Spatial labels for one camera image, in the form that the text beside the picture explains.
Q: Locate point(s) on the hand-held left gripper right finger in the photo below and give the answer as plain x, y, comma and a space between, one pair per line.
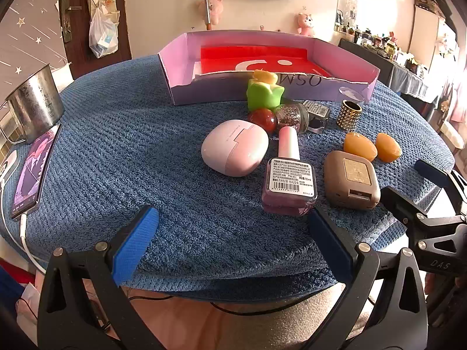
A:
328, 240

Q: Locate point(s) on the white charger device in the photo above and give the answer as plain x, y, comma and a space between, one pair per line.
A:
9, 162

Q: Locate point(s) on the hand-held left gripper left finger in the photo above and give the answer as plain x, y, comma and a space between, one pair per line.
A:
135, 248

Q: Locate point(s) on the pink earbud case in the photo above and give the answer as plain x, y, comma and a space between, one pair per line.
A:
233, 149

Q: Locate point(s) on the brown door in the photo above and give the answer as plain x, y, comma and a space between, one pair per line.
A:
124, 25

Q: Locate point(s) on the pink curtain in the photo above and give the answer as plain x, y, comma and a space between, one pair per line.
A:
458, 105

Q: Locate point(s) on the clear plastic cap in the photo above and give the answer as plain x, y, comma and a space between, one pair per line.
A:
352, 94

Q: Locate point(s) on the pink plush pig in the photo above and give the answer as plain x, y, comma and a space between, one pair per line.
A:
217, 9

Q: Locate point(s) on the dark dresser table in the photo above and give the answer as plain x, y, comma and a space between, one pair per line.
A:
368, 56

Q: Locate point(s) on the black nail polish bottle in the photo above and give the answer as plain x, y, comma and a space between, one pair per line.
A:
318, 111

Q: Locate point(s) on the pink nail polish bottle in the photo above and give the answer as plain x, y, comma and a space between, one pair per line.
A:
290, 178

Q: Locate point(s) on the pink cardboard box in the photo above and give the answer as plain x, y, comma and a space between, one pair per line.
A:
204, 93

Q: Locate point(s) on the green and yellow squishy toy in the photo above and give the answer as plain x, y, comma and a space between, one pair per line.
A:
261, 96

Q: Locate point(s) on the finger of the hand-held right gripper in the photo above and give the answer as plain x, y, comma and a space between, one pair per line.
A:
430, 173
401, 200

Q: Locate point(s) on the glitter nail polish bottle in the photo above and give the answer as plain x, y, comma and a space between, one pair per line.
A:
290, 115

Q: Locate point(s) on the silver and orange pole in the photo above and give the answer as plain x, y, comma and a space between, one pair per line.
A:
207, 7

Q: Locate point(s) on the red printed sheet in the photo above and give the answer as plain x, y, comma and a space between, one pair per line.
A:
226, 58

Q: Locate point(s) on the pink plush bear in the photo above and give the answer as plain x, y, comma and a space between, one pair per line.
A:
305, 23

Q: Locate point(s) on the white plastic bag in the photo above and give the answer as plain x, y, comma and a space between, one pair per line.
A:
102, 36

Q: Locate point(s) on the row of cosmetic bottles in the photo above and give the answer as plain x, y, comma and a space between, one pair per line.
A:
383, 43

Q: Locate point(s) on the white wardrobe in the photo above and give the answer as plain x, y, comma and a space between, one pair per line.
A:
425, 32

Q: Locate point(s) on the brown earbud case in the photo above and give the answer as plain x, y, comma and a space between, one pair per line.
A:
346, 175

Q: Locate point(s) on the person's leg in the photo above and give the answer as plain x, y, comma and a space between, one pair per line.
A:
189, 328

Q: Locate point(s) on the dark red ball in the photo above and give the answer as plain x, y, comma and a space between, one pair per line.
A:
264, 120

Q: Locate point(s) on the smartphone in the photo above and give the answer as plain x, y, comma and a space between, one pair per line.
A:
33, 169

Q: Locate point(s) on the metal cup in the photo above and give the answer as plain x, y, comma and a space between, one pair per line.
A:
33, 102

